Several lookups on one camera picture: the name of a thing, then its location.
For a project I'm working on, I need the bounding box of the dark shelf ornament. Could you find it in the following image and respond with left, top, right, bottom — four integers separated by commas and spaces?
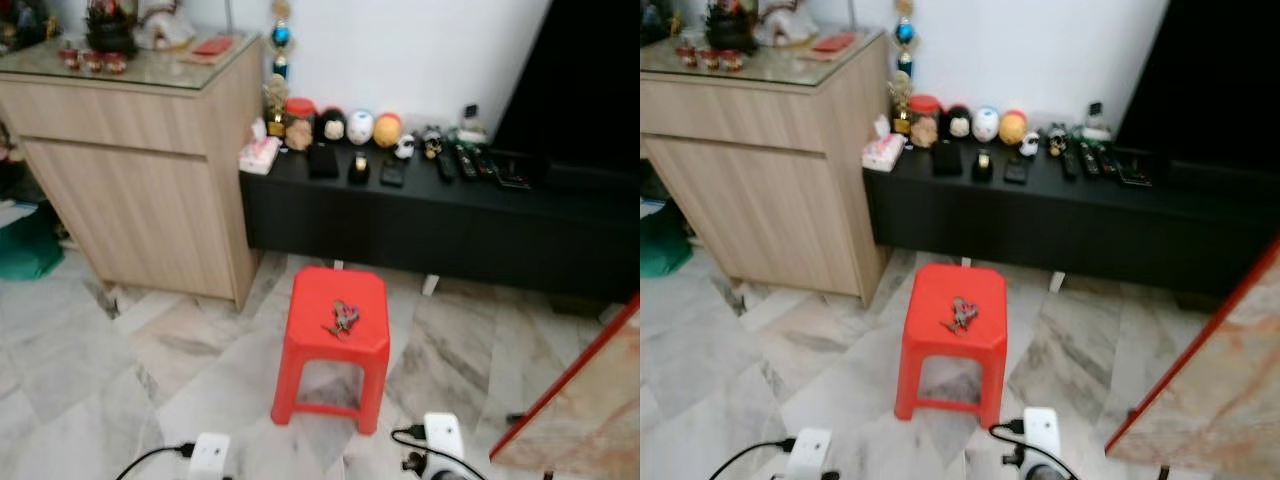
640, 0, 686, 46
0, 0, 51, 51

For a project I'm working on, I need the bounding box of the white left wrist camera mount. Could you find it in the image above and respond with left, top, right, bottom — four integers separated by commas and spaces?
188, 432, 233, 480
785, 428, 833, 480

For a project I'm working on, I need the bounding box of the marble pattern folding table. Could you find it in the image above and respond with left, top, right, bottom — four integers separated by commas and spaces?
1105, 235, 1280, 480
490, 295, 641, 480

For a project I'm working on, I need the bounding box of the pink tissue box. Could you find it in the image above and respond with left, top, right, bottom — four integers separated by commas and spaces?
862, 117, 906, 173
238, 120, 283, 176

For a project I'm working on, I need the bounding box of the key bunch with red tag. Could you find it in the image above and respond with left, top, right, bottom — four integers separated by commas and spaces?
942, 297, 981, 335
322, 300, 361, 337

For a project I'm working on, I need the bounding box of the red lid face jar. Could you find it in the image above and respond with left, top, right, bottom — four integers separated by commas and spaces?
908, 95, 941, 149
285, 98, 316, 151

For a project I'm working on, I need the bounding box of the black television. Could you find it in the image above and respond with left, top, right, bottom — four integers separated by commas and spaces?
490, 0, 641, 166
1115, 0, 1280, 166

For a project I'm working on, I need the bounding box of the dark potted ornament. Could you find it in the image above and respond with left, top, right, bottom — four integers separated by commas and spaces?
705, 0, 761, 53
85, 0, 139, 56

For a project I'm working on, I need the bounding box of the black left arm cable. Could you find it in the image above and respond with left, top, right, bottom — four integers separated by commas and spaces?
115, 443, 196, 480
710, 438, 796, 480

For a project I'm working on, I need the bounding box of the green bag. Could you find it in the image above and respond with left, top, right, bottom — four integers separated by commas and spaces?
640, 198, 693, 279
0, 200, 66, 281

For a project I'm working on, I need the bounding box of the tall blue ball ornament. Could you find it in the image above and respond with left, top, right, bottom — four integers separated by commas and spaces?
270, 0, 293, 79
893, 0, 918, 76

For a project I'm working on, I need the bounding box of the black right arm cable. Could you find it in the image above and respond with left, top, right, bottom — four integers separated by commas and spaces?
990, 420, 1081, 480
390, 425, 486, 480

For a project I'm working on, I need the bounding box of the light wooden cabinet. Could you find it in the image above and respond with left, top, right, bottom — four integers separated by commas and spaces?
640, 30, 891, 306
0, 35, 266, 309

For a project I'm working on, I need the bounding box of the black flat tray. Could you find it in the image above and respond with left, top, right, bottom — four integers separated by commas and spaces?
1115, 147, 1166, 188
490, 150, 546, 191

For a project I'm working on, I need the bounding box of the black low TV cabinet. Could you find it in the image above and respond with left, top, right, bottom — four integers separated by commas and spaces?
865, 140, 1280, 301
240, 145, 641, 301

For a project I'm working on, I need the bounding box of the small gold trophy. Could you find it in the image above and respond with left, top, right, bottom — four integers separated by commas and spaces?
262, 75, 291, 138
888, 72, 916, 136

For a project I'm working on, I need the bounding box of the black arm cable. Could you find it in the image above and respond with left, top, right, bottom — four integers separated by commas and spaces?
990, 420, 1081, 480
390, 425, 486, 480
115, 443, 196, 480
710, 438, 796, 480

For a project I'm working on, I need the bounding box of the red plastic stool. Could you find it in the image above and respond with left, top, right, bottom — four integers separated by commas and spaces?
895, 263, 1009, 431
272, 266, 391, 436

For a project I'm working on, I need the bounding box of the white figurine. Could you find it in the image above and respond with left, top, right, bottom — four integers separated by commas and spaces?
135, 0, 196, 51
758, 0, 816, 48

